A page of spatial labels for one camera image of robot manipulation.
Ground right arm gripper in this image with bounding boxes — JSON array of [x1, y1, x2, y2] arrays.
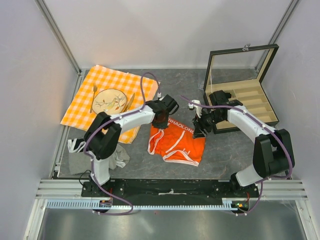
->
[[192, 108, 224, 139]]

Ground orange boxer underwear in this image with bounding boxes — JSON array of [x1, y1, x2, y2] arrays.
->
[[147, 118, 206, 167]]

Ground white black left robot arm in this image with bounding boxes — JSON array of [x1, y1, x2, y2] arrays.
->
[[83, 94, 179, 197]]

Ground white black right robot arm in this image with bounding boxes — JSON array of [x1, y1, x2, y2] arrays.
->
[[188, 90, 295, 197]]

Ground white grey underwear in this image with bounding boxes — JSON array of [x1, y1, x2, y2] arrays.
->
[[108, 144, 130, 170]]

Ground grey underwear pile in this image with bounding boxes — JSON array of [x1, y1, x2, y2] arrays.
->
[[67, 138, 92, 175]]

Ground gold table knife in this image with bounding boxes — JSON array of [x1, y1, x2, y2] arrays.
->
[[123, 93, 136, 112]]

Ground beige decorated plate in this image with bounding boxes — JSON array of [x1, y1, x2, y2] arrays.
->
[[93, 88, 127, 116]]

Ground black compartment storage box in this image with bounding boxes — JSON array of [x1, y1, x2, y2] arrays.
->
[[203, 44, 279, 127]]

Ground gold fork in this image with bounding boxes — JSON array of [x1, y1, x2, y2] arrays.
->
[[89, 83, 98, 113]]

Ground orange checkered tablecloth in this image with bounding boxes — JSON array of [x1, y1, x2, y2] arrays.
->
[[60, 64, 161, 144]]

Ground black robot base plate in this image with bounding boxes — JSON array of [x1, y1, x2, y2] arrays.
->
[[81, 178, 259, 200]]

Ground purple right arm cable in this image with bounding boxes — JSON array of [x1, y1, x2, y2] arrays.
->
[[180, 94, 294, 217]]

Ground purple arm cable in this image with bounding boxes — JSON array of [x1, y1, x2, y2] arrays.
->
[[83, 72, 161, 216], [180, 94, 294, 217]]

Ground grey slotted cable duct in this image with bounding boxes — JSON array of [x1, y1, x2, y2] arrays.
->
[[46, 199, 238, 211]]

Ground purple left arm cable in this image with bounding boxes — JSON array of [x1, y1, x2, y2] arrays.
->
[[83, 72, 161, 216]]

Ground aluminium frame rail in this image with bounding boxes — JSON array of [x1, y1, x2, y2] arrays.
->
[[36, 178, 308, 201]]

